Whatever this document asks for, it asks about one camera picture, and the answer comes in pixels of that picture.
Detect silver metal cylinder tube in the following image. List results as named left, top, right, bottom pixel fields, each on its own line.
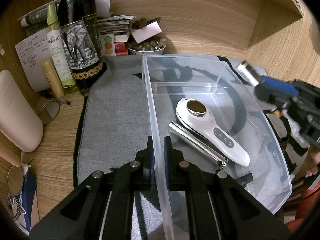
left=168, top=121, right=228, bottom=169

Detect small white silver cap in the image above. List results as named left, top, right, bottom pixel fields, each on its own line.
left=236, top=60, right=261, bottom=87

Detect clear plastic storage bin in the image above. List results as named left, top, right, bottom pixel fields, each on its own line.
left=142, top=55, right=292, bottom=239

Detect orange sleeve forearm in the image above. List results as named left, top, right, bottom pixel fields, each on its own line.
left=285, top=182, right=319, bottom=232

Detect right hand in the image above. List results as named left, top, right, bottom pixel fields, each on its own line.
left=305, top=145, right=319, bottom=177

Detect white handheld massager device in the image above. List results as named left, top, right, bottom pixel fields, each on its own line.
left=176, top=98, right=250, bottom=167

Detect grey felt desk mat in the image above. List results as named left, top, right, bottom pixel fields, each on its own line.
left=72, top=54, right=311, bottom=240

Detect white bowl of trinkets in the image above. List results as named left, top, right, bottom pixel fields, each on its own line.
left=127, top=37, right=167, bottom=55

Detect small white box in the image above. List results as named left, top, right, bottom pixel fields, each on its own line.
left=131, top=22, right=162, bottom=43

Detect fruit sticker card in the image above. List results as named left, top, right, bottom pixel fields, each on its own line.
left=99, top=34, right=116, bottom=56

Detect clear tape roll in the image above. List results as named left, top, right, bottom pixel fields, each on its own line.
left=36, top=98, right=60, bottom=125

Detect stack of books and papers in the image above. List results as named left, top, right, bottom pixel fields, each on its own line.
left=95, top=15, right=136, bottom=56

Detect beige lip balm tube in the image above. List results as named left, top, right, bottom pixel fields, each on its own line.
left=41, top=58, right=65, bottom=98

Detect beige cylindrical speaker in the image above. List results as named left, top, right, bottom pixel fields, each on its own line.
left=1, top=70, right=43, bottom=152

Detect blue white card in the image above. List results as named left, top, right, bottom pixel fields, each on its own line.
left=22, top=172, right=40, bottom=235

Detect dark wine bottle elephant label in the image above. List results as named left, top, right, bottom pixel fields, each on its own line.
left=57, top=0, right=107, bottom=96

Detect green white spray bottle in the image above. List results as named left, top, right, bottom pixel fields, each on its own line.
left=46, top=3, right=75, bottom=89

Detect white handwritten paper note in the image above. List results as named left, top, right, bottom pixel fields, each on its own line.
left=15, top=29, right=51, bottom=92

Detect beaded metal bracelet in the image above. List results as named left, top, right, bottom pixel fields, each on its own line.
left=6, top=166, right=27, bottom=222

